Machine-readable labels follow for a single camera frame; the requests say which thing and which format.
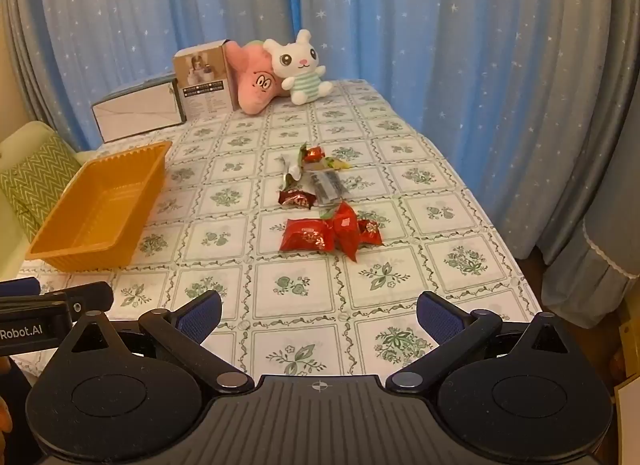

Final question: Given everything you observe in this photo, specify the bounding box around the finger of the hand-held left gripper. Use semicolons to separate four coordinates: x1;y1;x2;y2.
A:
65;281;113;318
0;277;40;297

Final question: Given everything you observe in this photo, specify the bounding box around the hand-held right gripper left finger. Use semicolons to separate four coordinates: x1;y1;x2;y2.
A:
60;290;256;393

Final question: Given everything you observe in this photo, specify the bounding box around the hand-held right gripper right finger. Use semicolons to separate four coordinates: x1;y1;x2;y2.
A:
385;290;576;393

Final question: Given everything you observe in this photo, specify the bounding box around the orange plastic tray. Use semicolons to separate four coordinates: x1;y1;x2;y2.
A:
25;141;173;272

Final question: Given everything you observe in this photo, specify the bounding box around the square red candy packet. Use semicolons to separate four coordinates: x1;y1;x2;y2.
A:
320;202;362;263

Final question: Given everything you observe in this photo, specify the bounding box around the wide red snack packet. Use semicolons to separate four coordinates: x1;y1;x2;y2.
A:
278;218;335;253

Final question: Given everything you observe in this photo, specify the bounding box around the dark red foil candy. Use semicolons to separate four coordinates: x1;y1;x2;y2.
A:
277;188;317;210

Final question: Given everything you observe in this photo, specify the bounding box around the dark transparent snack packet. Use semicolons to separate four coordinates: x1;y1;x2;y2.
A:
307;170;348;206

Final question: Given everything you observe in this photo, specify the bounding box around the green chevron pillow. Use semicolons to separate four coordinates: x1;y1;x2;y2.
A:
0;138;83;241

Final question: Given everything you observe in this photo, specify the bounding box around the green floral checked tablecloth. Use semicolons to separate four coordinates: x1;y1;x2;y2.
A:
20;78;546;386

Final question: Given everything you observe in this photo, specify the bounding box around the pale green sofa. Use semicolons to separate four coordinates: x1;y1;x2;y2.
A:
0;120;101;281

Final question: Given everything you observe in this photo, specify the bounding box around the wooden furniture piece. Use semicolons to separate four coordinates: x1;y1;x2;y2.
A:
614;305;640;426

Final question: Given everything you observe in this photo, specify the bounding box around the long white cardboard box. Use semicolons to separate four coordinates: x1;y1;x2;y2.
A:
91;78;187;143

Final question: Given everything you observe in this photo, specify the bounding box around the grey lace-trim curtain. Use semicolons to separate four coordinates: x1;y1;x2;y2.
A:
535;110;640;331

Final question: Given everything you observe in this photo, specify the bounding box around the brown product box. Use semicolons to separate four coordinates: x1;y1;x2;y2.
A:
173;39;240;121

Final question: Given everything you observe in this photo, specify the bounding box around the pink star plush toy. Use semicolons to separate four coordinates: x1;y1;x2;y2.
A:
227;40;291;117

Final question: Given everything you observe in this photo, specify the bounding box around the white bunny plush toy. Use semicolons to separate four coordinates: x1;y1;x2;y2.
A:
263;29;335;106

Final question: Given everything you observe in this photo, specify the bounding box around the blue star-print curtain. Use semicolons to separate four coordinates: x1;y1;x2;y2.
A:
0;0;296;156
287;0;640;246

